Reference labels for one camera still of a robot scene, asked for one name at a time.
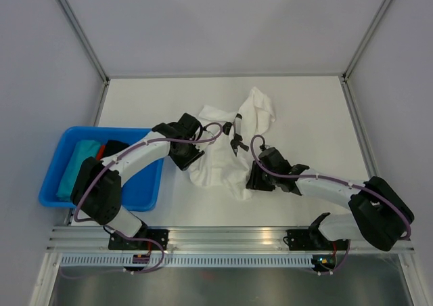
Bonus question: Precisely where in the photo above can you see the white printed t shirt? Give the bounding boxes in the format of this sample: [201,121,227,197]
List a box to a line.
[188,87,276,200]

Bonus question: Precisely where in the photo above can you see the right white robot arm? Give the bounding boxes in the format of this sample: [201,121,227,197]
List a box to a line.
[246,147,415,251]

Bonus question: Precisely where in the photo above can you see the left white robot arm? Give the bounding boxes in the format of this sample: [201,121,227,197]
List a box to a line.
[71,113,204,249]

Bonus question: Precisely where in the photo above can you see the blue plastic bin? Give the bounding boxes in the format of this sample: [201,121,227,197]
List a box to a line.
[39,126,164,212]

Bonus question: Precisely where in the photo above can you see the black rolled t shirt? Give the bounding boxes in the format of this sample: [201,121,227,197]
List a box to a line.
[98,140,129,159]

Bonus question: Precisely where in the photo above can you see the red rolled t shirt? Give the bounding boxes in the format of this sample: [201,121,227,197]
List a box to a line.
[95,144,105,160]

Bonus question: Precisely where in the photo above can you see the teal rolled t shirt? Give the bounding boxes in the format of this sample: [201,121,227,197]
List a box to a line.
[56,140,102,202]

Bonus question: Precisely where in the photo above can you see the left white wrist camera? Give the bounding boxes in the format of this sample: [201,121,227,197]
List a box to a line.
[194,130,216,150]

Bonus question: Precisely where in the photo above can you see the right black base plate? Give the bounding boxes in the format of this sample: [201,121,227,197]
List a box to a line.
[283,228,348,252]

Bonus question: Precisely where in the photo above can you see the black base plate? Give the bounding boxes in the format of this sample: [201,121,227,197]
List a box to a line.
[283,228,348,252]
[108,229,169,251]

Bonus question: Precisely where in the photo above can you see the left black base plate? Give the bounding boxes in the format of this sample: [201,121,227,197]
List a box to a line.
[108,229,169,251]

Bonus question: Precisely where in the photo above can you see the aluminium mounting rail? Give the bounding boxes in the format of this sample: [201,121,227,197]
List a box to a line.
[47,225,415,253]

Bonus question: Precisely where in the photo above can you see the white slotted cable duct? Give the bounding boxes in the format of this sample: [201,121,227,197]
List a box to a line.
[61,253,313,268]

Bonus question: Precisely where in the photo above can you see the left aluminium frame post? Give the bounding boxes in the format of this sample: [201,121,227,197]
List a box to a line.
[56,0,110,84]

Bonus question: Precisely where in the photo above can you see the aluminium frame post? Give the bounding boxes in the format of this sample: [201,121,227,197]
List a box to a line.
[340,0,394,83]
[56,0,110,84]

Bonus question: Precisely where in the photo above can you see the right aluminium frame post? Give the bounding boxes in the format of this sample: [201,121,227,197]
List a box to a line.
[340,0,394,83]

